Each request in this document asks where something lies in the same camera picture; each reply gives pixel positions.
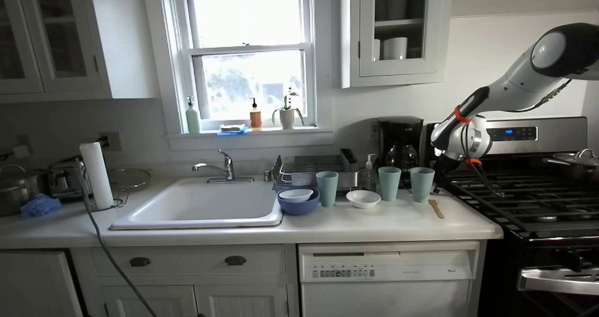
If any potted plant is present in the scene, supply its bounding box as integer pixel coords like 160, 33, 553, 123
272, 77, 305, 130

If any white sink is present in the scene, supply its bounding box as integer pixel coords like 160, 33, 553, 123
110, 176, 284, 230

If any white mug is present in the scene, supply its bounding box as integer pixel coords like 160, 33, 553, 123
382, 37, 409, 60

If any steel pan with lid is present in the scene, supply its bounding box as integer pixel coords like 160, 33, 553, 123
542, 148, 599, 182

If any white dishwasher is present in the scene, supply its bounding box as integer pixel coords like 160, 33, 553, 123
298, 241, 481, 317

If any small clear soap dispenser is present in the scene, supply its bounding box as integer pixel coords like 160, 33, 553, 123
362, 154, 378, 191

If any wire paper towel holder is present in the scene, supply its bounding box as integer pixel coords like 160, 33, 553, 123
75, 158, 130, 212

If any stove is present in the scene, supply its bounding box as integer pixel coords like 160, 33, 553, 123
424, 117, 599, 317

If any white drawer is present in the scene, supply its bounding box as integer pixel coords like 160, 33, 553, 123
91, 246, 286, 276

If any black coffee maker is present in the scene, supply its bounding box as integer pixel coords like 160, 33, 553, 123
377, 116, 424, 189

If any orange soap bottle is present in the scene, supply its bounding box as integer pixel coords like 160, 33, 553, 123
249, 97, 263, 131

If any white glass door wall cabinet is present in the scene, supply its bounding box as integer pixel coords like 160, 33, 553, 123
0, 0, 156, 103

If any green soap bottle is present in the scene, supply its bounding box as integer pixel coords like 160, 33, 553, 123
186, 96, 201, 134

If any teal plastic cup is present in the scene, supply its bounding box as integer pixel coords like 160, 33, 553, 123
378, 166, 402, 202
316, 171, 339, 207
410, 167, 435, 203

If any blue cloth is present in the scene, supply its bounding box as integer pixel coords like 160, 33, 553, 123
20, 193, 62, 218

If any chrome tap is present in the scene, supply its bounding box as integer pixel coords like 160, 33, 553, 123
192, 149, 255, 184

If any grey cable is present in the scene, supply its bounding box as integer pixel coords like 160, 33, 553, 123
75, 160, 158, 317

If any white narrow wall cabinet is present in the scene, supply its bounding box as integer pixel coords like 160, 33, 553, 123
339, 0, 453, 89

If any dish rack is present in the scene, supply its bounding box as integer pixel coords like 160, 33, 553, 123
272, 148, 361, 192

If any white bowl with blue inside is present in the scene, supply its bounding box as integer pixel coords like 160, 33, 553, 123
279, 188, 314, 202

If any steel pot with lid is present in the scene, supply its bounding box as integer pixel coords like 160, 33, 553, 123
0, 164, 45, 217

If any paper towel roll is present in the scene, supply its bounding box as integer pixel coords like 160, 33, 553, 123
79, 141, 114, 210

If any white cabinet door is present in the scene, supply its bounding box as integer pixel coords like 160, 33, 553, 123
0, 250, 84, 317
102, 285, 197, 317
195, 284, 289, 317

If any chrome toaster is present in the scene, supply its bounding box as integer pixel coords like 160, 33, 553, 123
47, 157, 92, 202

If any blue sponge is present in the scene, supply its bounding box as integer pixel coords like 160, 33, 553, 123
217, 124, 251, 136

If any window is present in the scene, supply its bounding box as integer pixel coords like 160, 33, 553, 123
157, 0, 336, 150

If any oven door handle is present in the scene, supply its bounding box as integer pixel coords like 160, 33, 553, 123
517, 267, 599, 295

